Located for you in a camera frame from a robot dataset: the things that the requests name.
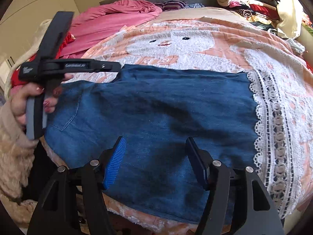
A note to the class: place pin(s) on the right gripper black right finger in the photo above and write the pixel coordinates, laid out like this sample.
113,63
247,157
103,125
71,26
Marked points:
254,211

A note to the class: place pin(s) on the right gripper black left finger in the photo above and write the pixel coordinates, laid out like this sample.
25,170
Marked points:
73,195

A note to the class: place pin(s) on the blue denim pants lace hem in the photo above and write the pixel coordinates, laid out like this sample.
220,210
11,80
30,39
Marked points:
242,119

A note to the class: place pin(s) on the beige fuzzy sleeve forearm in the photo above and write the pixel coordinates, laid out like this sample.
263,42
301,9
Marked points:
21,179

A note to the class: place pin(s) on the left hand painted nails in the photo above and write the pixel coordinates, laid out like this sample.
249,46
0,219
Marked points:
21,94

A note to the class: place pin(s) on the pink crumpled bedsheet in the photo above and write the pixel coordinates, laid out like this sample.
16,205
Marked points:
98,23

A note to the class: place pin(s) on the cream wardrobe cabinet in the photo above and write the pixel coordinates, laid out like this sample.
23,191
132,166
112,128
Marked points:
20,22

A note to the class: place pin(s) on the purple striped cloth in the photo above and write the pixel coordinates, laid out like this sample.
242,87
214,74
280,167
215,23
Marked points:
177,5

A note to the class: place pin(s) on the peach bear pattern blanket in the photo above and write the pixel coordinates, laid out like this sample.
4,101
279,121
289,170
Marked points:
205,44

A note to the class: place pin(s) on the cream window curtain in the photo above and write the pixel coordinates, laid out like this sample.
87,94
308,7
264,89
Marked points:
290,13

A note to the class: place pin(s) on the pile of folded clothes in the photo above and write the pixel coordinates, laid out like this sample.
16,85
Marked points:
262,13

